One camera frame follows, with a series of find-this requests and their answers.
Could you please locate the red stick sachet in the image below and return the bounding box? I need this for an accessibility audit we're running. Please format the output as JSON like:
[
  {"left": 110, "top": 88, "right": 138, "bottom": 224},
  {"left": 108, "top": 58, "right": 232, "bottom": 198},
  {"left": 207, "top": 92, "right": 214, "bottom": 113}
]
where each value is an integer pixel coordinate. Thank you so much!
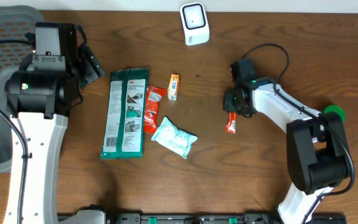
[{"left": 225, "top": 112, "right": 236, "bottom": 134}]

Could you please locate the small orange white box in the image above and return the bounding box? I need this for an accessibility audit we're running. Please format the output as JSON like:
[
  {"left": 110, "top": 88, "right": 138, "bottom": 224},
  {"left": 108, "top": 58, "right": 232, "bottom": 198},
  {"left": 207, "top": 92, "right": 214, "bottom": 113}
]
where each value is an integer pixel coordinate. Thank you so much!
[{"left": 167, "top": 74, "right": 180, "bottom": 101}]

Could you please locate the light teal tissue pack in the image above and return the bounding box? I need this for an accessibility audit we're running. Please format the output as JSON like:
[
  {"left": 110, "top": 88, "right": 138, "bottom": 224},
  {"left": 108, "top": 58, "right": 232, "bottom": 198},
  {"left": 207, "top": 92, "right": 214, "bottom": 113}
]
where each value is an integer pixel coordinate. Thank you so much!
[{"left": 151, "top": 117, "right": 198, "bottom": 159}]

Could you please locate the green 3M wipes pack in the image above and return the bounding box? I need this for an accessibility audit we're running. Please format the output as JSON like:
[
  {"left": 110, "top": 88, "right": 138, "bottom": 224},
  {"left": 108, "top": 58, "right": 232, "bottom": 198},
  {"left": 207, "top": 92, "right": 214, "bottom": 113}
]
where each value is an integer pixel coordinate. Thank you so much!
[{"left": 101, "top": 68, "right": 149, "bottom": 159}]

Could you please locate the red snack bag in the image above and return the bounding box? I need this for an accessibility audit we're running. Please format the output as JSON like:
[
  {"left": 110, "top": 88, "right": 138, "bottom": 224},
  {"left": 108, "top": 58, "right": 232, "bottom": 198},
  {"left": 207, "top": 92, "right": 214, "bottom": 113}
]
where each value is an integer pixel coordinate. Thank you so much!
[{"left": 144, "top": 85, "right": 167, "bottom": 134}]

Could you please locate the green lid white jar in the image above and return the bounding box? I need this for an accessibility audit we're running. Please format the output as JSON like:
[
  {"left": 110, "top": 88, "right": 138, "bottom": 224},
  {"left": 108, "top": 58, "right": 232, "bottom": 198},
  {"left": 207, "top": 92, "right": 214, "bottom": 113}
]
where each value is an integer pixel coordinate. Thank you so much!
[{"left": 323, "top": 105, "right": 347, "bottom": 123}]

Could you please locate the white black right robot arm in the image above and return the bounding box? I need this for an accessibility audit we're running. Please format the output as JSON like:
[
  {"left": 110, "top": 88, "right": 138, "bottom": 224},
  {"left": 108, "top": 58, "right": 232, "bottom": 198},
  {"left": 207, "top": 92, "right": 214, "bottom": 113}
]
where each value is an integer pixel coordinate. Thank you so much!
[{"left": 223, "top": 59, "right": 355, "bottom": 223}]

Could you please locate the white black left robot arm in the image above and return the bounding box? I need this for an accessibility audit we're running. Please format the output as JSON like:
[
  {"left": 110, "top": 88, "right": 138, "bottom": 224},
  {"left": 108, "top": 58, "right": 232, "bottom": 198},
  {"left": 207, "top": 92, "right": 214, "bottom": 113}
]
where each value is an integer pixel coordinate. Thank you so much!
[{"left": 4, "top": 22, "right": 104, "bottom": 223}]

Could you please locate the white barcode scanner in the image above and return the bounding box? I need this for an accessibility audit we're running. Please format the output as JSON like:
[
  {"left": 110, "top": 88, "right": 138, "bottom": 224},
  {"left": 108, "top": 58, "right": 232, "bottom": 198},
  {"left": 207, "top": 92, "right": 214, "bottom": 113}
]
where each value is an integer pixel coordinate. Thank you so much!
[{"left": 180, "top": 2, "right": 210, "bottom": 46}]

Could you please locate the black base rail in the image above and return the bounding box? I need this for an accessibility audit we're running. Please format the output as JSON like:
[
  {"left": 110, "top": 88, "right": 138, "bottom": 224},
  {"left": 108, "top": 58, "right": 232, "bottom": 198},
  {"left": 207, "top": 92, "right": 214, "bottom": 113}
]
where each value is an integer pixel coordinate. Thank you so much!
[{"left": 57, "top": 212, "right": 347, "bottom": 224}]

